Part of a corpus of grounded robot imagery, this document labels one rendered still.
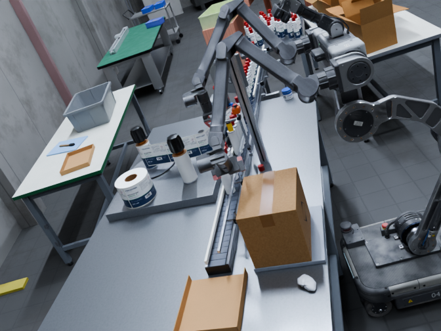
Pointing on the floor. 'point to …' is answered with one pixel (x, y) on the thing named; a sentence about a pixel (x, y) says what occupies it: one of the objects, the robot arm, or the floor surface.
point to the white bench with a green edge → (36, 184)
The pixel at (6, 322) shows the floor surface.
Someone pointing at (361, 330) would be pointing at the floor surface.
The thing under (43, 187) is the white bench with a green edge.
